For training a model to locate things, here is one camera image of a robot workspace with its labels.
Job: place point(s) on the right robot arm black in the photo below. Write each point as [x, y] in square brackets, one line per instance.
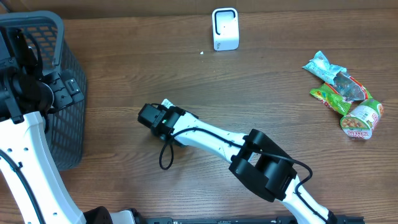
[254, 159]

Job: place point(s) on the white barcode scanner stand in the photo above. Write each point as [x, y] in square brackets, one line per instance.
[225, 25]

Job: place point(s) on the green cup noodles container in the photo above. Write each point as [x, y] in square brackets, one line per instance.
[361, 122]

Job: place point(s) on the teal snack packet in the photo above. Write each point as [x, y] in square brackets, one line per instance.
[322, 68]

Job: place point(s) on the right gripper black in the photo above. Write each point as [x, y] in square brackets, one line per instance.
[175, 140]

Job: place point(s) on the grey plastic mesh basket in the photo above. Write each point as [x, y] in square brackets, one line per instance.
[66, 127]

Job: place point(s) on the green snack bag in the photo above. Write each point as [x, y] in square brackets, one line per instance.
[342, 94]

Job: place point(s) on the white cosmetic tube gold cap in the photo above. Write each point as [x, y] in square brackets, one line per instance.
[167, 103]

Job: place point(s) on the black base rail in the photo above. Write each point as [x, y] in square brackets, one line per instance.
[168, 220]

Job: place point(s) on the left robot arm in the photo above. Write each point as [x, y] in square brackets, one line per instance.
[27, 97]

